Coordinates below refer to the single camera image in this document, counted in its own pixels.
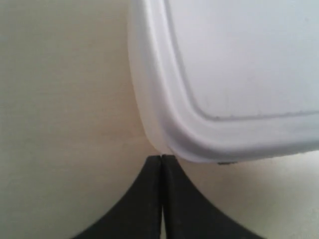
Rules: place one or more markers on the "white lidded plastic container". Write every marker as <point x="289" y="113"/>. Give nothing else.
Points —
<point x="226" y="80"/>

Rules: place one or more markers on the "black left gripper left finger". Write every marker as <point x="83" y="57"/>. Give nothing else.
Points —
<point x="137" y="215"/>

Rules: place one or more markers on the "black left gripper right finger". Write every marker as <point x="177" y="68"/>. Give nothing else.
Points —
<point x="188" y="214"/>

